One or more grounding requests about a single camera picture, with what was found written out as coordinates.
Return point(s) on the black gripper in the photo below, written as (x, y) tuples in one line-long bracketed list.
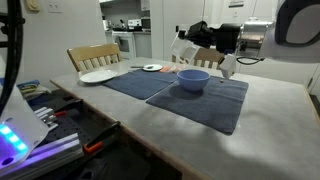
[(228, 37)]

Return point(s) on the clear plastic lunchbox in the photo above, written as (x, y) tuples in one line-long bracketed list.
[(181, 50)]

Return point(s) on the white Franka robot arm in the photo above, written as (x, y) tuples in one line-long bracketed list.
[(293, 53)]

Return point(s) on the blue plastic bowl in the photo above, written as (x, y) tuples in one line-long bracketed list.
[(193, 81)]

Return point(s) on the light wooden slat-back chair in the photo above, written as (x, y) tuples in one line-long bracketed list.
[(208, 57), (93, 51)]

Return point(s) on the clear bag of orange snacks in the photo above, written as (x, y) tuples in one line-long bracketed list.
[(170, 69)]

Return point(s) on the brown snack piece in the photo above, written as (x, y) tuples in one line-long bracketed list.
[(221, 80)]

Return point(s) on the black and white microwave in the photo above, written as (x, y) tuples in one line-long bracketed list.
[(145, 22)]

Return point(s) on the small white plate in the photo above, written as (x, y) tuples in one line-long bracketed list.
[(154, 68)]

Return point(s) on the white kitchen base cabinet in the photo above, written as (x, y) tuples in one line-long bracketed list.
[(142, 45)]

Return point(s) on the white countertop appliance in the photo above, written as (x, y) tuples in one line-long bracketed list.
[(134, 23)]

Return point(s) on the dark blue cloth placemat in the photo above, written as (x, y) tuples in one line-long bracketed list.
[(140, 85), (206, 106)]

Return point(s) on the metal spoon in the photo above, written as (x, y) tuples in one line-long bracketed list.
[(136, 66)]

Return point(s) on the white kitchen stove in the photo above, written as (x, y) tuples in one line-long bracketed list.
[(124, 43)]

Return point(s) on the white room door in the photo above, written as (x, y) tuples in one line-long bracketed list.
[(283, 71)]

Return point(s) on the large white plate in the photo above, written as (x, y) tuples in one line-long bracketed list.
[(98, 76)]

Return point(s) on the grey metal block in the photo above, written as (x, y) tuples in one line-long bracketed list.
[(45, 113)]

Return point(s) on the folded light cloth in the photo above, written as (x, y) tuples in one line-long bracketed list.
[(35, 91)]

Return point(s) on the folded blue cloth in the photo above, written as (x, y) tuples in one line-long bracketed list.
[(28, 82)]

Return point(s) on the grey wall sign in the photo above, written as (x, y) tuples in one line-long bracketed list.
[(236, 3)]

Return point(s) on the white wall switch plate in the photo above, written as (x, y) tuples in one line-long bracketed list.
[(54, 6)]

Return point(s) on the beige wall thermostat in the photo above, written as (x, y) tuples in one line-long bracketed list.
[(32, 5)]

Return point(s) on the aluminium extrusion rail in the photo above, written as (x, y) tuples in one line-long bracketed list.
[(56, 146)]

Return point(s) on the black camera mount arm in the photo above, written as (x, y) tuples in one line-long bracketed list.
[(3, 44)]

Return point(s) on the black stereo camera bar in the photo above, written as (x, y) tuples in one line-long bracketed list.
[(3, 18)]

